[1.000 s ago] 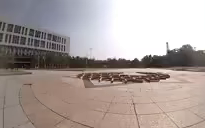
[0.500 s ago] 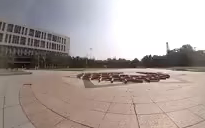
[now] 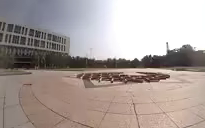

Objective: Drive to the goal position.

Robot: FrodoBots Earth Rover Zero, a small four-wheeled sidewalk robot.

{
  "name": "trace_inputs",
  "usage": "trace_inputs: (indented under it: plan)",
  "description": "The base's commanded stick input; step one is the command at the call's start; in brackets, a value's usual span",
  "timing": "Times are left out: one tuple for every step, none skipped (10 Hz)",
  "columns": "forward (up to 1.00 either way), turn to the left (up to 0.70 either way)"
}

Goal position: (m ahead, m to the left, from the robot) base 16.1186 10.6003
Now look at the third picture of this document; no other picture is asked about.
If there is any row of trees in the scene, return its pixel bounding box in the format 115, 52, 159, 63
0, 41, 205, 70

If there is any grey paved plaza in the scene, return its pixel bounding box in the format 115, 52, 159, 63
0, 68, 205, 128

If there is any lattice mast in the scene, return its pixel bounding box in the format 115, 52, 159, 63
165, 41, 171, 55

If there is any white building with window rows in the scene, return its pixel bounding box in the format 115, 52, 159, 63
0, 17, 71, 69

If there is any grass strip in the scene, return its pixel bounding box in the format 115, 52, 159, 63
169, 66, 205, 73

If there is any low raised bed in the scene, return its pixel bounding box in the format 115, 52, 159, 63
0, 68, 33, 77

